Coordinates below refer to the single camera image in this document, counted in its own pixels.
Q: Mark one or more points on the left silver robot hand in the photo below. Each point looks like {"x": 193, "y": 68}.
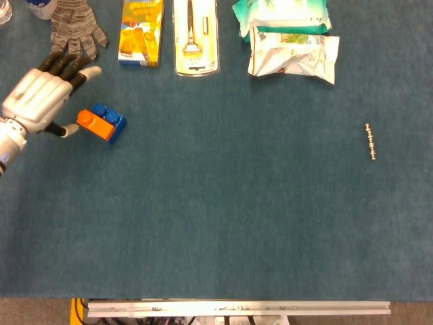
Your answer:
{"x": 37, "y": 96}

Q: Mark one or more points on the orange toy block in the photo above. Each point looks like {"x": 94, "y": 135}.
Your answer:
{"x": 99, "y": 128}

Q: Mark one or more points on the blue toy block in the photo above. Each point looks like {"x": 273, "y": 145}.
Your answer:
{"x": 116, "y": 120}

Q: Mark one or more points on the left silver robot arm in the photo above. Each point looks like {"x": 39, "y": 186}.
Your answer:
{"x": 8, "y": 144}

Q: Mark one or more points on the grey knit work glove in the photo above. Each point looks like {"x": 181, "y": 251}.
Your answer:
{"x": 74, "y": 25}

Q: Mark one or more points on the blue drink can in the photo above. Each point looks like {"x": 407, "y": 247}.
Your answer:
{"x": 40, "y": 8}

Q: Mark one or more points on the clear plastic water bottle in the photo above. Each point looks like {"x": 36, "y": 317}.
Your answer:
{"x": 4, "y": 11}

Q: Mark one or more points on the yellow snack box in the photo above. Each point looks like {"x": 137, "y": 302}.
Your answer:
{"x": 140, "y": 34}

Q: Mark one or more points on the razor in yellow blister pack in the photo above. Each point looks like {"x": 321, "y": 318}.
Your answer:
{"x": 196, "y": 50}

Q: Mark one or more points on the blue felt table cloth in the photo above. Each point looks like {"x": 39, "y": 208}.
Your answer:
{"x": 236, "y": 203}

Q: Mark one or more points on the green wet wipes pack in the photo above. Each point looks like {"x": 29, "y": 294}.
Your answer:
{"x": 280, "y": 15}

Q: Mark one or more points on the white crumpled snack bag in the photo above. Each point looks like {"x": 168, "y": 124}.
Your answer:
{"x": 294, "y": 57}

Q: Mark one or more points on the small metal beaded rod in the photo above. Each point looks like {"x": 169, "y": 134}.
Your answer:
{"x": 371, "y": 141}

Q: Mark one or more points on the aluminium profile rail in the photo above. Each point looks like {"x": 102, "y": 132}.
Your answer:
{"x": 236, "y": 308}

